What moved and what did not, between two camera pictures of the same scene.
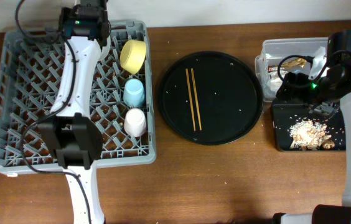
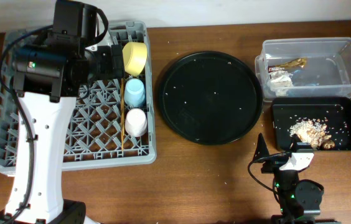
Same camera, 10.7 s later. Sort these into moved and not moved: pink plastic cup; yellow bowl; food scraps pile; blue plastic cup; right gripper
Moved: right gripper
Not moved: pink plastic cup; blue plastic cup; food scraps pile; yellow bowl
